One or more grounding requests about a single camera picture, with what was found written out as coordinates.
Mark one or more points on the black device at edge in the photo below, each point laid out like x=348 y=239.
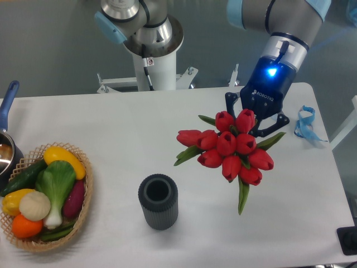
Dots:
x=347 y=239

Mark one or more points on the orange fruit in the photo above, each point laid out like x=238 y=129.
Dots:
x=25 y=228

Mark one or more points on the purple sweet potato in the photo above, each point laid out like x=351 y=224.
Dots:
x=74 y=202

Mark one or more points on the blue handled saucepan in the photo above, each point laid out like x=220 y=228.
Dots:
x=10 y=153

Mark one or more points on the dark grey ribbed vase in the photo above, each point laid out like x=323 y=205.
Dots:
x=158 y=197

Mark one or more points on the green bean pods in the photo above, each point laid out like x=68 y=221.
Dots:
x=57 y=233

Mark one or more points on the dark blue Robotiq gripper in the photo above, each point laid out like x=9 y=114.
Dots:
x=270 y=81

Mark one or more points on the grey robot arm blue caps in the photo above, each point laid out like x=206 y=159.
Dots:
x=153 y=36

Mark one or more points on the red tulip bouquet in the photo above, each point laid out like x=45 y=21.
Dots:
x=231 y=147

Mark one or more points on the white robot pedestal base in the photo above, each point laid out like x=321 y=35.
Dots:
x=152 y=73

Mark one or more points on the green bok choy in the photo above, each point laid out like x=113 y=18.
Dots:
x=56 y=182

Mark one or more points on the green cucumber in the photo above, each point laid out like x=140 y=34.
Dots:
x=25 y=179

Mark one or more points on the blue ribbon strip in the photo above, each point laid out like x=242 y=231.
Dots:
x=304 y=128

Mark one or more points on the woven wicker basket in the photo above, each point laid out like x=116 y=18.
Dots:
x=34 y=244

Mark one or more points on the white garlic bulb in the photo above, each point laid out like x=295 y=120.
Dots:
x=35 y=206

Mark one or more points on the yellow bell pepper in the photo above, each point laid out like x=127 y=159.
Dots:
x=11 y=202

